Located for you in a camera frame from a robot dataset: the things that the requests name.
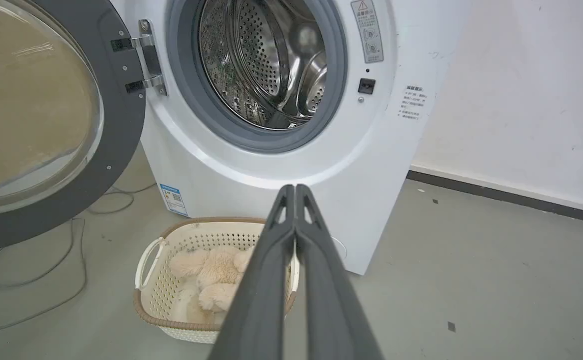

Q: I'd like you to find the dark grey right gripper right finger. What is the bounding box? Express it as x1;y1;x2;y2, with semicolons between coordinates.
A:
294;184;384;360

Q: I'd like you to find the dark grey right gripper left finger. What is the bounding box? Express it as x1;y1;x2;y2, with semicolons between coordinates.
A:
207;184;297;360

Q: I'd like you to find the white front-load washing machine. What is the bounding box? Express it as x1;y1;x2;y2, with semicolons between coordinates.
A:
110;0;472;276

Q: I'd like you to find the metal door hinge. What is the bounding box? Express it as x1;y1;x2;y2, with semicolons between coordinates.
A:
111;19;168;97

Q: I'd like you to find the grey round washer door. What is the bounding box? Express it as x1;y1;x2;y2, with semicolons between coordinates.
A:
0;0;147;255

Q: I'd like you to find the beige plush toy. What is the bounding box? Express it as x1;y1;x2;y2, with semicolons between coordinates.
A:
169;246;255;325

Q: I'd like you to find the cream perforated laundry basket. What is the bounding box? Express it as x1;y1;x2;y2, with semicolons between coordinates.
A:
133;216;301;345

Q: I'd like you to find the blue energy label sticker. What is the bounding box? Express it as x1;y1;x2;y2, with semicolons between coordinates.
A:
159;183;189;217

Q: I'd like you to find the white text label sticker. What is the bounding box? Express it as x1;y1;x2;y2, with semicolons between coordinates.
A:
397;85;429;122

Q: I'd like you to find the grey warning label sticker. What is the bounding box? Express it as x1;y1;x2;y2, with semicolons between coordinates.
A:
350;0;385;64

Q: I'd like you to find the thin grey floor cable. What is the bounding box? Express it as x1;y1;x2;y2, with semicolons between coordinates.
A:
0;183;157;337

